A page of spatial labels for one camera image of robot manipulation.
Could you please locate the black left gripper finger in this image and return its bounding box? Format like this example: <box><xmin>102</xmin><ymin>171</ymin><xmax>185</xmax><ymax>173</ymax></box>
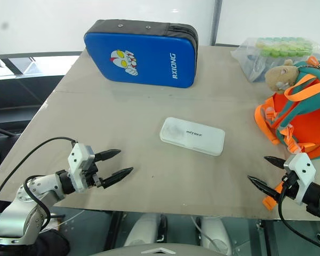
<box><xmin>100</xmin><ymin>166</ymin><xmax>134</xmax><ymax>190</ymax></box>
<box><xmin>93</xmin><ymin>149</ymin><xmax>122</xmax><ymax>162</ymax></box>

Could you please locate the brown plush toy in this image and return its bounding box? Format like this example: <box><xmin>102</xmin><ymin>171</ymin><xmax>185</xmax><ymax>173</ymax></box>
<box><xmin>264</xmin><ymin>59</ymin><xmax>301</xmax><ymax>94</ymax></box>

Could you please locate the grey window pillar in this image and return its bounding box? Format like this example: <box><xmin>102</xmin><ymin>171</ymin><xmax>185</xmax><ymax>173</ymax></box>
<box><xmin>211</xmin><ymin>0</ymin><xmax>223</xmax><ymax>46</ymax></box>

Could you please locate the orange and teal backpack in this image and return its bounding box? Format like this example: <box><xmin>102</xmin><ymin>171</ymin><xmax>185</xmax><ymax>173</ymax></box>
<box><xmin>253</xmin><ymin>55</ymin><xmax>320</xmax><ymax>212</ymax></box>

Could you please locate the white plastic pencil box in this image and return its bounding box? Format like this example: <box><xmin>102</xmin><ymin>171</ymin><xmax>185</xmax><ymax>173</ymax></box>
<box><xmin>159</xmin><ymin>116</ymin><xmax>226</xmax><ymax>157</ymax></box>

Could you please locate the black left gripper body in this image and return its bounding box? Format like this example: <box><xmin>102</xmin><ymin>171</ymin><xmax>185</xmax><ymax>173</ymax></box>
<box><xmin>79</xmin><ymin>158</ymin><xmax>103</xmax><ymax>189</ymax></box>

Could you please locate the dark rounded shape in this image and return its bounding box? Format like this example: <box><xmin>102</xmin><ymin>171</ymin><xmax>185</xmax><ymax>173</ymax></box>
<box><xmin>26</xmin><ymin>228</ymin><xmax>71</xmax><ymax>256</ymax></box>

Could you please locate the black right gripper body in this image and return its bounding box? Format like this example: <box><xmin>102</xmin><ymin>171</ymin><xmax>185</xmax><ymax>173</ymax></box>
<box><xmin>274</xmin><ymin>171</ymin><xmax>300</xmax><ymax>201</ymax></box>

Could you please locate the clear bag of green pieces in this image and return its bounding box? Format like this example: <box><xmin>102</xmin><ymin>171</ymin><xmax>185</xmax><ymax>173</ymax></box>
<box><xmin>230</xmin><ymin>36</ymin><xmax>320</xmax><ymax>83</ymax></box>

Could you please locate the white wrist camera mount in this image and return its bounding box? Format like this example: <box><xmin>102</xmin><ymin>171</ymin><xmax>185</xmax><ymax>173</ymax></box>
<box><xmin>283</xmin><ymin>152</ymin><xmax>317</xmax><ymax>206</ymax></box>
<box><xmin>67</xmin><ymin>143</ymin><xmax>96</xmax><ymax>193</ymax></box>

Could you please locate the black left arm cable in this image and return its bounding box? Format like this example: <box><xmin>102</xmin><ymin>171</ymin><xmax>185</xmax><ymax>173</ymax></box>
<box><xmin>0</xmin><ymin>137</ymin><xmax>78</xmax><ymax>233</ymax></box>

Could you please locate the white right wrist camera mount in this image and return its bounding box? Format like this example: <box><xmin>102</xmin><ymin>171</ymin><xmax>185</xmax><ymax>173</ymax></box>
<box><xmin>283</xmin><ymin>152</ymin><xmax>317</xmax><ymax>206</ymax></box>

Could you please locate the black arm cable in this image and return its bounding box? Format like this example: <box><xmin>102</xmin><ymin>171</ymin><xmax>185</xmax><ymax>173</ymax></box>
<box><xmin>0</xmin><ymin>137</ymin><xmax>78</xmax><ymax>233</ymax></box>
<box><xmin>277</xmin><ymin>172</ymin><xmax>320</xmax><ymax>248</ymax></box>

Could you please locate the white rounded robot leg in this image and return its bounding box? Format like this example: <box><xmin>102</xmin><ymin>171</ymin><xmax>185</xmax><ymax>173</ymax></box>
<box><xmin>123</xmin><ymin>213</ymin><xmax>168</xmax><ymax>247</ymax></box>
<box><xmin>195</xmin><ymin>216</ymin><xmax>233</xmax><ymax>256</ymax></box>

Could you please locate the blue padded case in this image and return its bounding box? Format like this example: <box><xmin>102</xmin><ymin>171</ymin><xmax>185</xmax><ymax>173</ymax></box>
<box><xmin>83</xmin><ymin>19</ymin><xmax>199</xmax><ymax>90</ymax></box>

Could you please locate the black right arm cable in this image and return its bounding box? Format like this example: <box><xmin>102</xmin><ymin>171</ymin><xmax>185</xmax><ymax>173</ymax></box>
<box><xmin>277</xmin><ymin>172</ymin><xmax>320</xmax><ymax>248</ymax></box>

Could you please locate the grey robot torso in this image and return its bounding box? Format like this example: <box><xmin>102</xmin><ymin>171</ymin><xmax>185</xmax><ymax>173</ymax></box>
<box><xmin>91</xmin><ymin>242</ymin><xmax>230</xmax><ymax>256</ymax></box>

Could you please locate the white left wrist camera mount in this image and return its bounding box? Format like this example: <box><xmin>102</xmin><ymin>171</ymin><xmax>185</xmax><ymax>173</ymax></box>
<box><xmin>67</xmin><ymin>143</ymin><xmax>96</xmax><ymax>193</ymax></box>

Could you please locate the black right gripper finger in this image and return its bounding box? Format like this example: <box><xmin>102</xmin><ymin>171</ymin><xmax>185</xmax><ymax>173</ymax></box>
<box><xmin>263</xmin><ymin>155</ymin><xmax>287</xmax><ymax>170</ymax></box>
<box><xmin>246</xmin><ymin>174</ymin><xmax>281</xmax><ymax>202</ymax></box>

